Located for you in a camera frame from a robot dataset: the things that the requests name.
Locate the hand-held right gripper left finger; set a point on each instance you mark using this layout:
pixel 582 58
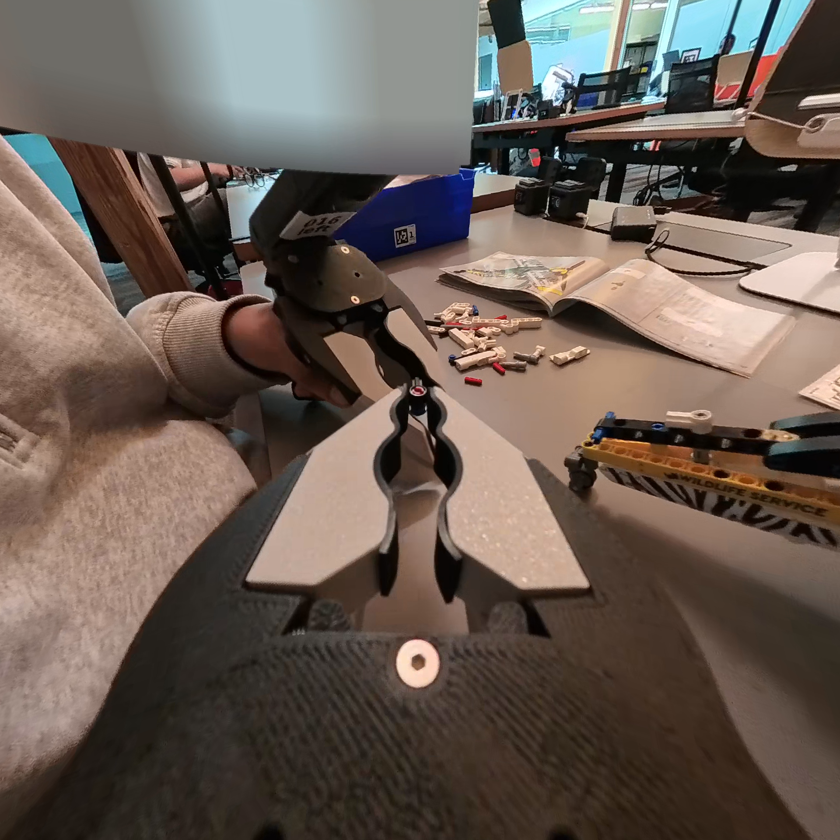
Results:
pixel 321 518

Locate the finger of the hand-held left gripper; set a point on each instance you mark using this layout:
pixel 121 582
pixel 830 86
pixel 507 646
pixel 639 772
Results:
pixel 410 328
pixel 358 358

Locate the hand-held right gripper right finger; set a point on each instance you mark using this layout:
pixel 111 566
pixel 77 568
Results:
pixel 518 518

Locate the pile of lego pieces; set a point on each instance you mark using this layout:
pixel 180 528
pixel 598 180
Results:
pixel 472 334

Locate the black lego connector blue pin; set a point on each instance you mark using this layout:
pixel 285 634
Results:
pixel 418 407

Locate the person's left forearm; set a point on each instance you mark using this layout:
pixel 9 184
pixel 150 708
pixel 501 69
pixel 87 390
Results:
pixel 177 348

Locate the yellow black lego model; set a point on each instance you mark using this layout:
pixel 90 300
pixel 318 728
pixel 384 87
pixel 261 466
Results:
pixel 689 469

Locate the open lego instruction booklet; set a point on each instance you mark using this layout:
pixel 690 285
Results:
pixel 689 315

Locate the person's left hand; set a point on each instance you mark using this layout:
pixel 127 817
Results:
pixel 262 341

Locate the blue plastic bin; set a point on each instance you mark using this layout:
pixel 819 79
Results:
pixel 420 210

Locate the black battery charger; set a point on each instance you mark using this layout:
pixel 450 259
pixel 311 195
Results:
pixel 531 197
pixel 568 200

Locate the black power adapter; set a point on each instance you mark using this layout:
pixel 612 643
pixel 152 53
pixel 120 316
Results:
pixel 633 223

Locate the wooden background desk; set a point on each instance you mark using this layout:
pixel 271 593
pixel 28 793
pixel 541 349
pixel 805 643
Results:
pixel 558 121
pixel 656 128

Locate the black office chair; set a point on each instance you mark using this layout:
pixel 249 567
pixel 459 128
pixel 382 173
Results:
pixel 604 85

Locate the black and tan hanging panel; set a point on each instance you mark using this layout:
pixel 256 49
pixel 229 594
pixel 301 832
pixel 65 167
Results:
pixel 505 19

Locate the zebra striped sticker sheet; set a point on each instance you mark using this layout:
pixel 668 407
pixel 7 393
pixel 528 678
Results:
pixel 823 390

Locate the silver monitor stand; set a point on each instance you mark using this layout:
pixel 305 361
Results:
pixel 787 282

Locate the black computer monitor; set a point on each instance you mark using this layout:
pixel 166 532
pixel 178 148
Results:
pixel 807 59

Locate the brown wooden frame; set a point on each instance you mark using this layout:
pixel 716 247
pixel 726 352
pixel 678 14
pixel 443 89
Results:
pixel 118 210

